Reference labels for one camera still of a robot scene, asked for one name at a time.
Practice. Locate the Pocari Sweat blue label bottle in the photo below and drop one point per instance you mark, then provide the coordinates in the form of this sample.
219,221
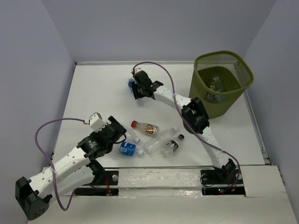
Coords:
219,85

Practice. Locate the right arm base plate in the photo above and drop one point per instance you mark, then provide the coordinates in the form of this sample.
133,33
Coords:
214,186

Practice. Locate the orange juice bottle white cap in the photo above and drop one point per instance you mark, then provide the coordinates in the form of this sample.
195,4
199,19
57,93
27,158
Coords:
212,87

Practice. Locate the tall clear bottle white cap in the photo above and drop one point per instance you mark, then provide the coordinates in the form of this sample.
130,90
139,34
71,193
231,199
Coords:
153,145

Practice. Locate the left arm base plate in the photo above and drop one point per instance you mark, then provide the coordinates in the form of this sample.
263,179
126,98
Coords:
101,186

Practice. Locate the blue label bottle white cap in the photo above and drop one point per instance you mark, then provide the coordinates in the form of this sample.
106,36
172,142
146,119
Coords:
127,149

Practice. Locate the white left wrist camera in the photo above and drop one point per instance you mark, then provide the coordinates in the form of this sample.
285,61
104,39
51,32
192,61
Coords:
96,123

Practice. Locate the Pepsi bottle black cap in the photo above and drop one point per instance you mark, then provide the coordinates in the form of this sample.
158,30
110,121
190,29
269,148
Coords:
172,146

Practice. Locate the red cap clear bottle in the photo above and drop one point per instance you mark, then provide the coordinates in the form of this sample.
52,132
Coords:
145,128

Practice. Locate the green plastic waste bin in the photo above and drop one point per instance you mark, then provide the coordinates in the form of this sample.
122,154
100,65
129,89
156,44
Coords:
234,72

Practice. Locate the clear bottle blue cap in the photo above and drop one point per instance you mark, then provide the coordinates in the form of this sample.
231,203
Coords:
138,101

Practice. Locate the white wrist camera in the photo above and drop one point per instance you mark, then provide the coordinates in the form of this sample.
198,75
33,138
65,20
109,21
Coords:
96,123
135,70

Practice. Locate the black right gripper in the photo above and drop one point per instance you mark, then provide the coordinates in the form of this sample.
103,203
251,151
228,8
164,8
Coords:
137,94

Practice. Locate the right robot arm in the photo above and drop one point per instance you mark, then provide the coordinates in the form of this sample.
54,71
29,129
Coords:
195,120

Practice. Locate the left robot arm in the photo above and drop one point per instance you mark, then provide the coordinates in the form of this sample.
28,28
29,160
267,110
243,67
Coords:
76,168

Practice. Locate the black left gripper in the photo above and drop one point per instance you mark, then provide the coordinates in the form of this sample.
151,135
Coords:
97,133

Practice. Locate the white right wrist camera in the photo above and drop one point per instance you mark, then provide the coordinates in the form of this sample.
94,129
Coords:
135,70

